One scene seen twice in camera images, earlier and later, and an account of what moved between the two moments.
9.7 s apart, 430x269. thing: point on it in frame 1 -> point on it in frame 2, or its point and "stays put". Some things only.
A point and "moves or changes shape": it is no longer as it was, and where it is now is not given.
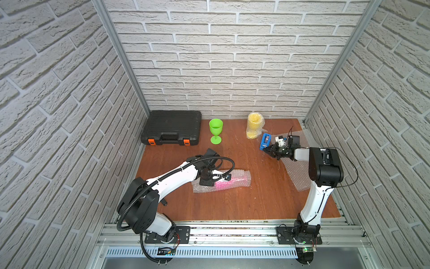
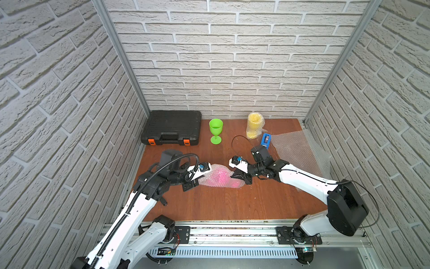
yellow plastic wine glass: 254,119 stays put
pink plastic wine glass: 221,185 moves or changes shape
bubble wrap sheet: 239,178 moves or changes shape
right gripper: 273,151 -> 242,176
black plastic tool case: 172,126 stays put
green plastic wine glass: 216,125 stays put
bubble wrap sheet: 255,123 stays put
